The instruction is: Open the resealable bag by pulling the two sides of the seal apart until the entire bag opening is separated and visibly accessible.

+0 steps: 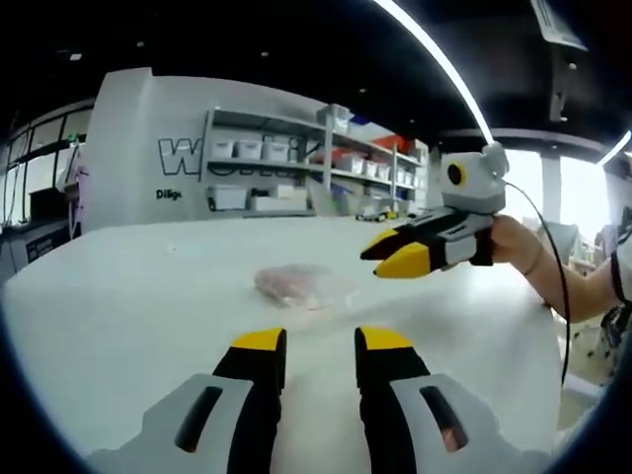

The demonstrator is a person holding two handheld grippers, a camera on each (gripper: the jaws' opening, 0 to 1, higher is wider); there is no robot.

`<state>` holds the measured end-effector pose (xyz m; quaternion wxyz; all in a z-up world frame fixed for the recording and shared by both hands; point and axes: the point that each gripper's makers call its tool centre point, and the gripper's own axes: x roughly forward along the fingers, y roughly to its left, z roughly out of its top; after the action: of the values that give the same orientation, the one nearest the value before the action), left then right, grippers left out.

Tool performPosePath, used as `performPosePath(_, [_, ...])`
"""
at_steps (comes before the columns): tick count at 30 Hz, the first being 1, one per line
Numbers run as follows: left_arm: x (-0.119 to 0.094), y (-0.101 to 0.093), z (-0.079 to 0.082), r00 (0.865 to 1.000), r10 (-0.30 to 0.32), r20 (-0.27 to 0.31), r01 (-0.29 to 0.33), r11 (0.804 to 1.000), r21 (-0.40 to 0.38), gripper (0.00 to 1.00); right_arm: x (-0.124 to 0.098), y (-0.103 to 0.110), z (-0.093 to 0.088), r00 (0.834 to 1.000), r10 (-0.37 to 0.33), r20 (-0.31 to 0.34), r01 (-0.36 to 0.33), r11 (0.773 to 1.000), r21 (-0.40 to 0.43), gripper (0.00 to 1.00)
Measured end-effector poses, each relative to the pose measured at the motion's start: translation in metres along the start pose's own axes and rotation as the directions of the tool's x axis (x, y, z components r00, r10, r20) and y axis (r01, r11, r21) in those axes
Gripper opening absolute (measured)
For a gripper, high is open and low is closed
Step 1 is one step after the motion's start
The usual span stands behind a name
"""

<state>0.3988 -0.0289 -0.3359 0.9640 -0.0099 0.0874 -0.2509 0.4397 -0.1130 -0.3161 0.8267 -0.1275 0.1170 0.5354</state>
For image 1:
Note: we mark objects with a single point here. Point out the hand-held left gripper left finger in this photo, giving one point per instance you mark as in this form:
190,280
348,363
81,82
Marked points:
252,395

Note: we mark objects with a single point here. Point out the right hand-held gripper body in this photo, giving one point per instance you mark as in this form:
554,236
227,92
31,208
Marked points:
479,190

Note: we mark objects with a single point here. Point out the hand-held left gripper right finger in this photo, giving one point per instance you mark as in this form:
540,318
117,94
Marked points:
390,395

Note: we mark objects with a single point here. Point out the clear resealable bag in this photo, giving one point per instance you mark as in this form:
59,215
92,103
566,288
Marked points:
291,281

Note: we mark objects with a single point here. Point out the person's right hand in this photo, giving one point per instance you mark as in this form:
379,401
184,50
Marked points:
513,242

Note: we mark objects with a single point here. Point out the small yellow-green toy items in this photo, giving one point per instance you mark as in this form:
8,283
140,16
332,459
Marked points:
375,215

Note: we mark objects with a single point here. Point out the curved ceiling light strip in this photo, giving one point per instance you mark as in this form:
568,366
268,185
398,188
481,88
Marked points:
451,61

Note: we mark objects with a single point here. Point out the grey metal shelving unit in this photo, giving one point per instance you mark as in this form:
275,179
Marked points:
257,164

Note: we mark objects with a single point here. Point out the rows of white storage bins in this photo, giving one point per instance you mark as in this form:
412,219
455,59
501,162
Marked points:
249,148

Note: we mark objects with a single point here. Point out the grey labelled equipment cabinet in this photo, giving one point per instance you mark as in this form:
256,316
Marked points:
47,247

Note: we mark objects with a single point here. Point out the black monitor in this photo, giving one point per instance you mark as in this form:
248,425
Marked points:
47,205

